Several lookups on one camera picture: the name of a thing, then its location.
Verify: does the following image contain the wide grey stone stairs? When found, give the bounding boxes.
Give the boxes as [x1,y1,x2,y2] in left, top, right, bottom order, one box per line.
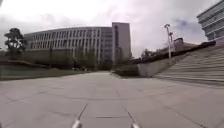
[153,42,224,87]

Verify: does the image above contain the grass strip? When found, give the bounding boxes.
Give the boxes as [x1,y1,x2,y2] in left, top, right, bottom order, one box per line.
[0,64,88,82]

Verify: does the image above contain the lamp pole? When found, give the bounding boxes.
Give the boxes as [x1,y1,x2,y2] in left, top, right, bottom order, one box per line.
[163,23,173,62]

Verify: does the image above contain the row of trees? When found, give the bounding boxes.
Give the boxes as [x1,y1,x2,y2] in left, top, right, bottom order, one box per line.
[74,46,129,71]

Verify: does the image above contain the grey building with horizontal bands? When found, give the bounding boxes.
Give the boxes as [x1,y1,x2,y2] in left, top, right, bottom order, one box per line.
[196,0,224,42]

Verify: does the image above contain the long curved grey building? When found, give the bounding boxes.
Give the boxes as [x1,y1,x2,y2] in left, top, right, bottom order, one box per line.
[22,21,133,70]

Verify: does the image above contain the grey stone slab plaza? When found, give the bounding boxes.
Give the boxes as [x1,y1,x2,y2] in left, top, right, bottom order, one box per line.
[0,70,224,128]

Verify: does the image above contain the dark layered tree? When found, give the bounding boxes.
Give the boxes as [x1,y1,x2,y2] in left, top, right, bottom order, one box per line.
[3,27,27,60]

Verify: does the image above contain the dark hedge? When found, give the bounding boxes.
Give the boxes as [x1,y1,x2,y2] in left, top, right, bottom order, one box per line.
[133,40,217,64]
[0,48,76,70]

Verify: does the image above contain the bush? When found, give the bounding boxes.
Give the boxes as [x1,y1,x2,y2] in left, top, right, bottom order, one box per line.
[113,64,140,78]

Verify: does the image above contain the grey retaining wall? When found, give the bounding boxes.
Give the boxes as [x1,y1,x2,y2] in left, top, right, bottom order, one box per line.
[137,53,188,79]

